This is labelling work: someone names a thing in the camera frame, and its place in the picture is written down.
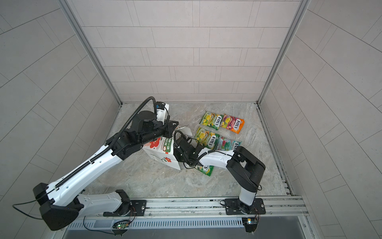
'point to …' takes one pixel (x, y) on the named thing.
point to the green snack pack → (206, 169)
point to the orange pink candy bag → (232, 123)
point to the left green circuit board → (121, 226)
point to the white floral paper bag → (162, 148)
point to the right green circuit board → (250, 224)
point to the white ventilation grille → (201, 223)
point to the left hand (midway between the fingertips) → (183, 122)
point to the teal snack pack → (225, 144)
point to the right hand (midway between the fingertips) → (171, 158)
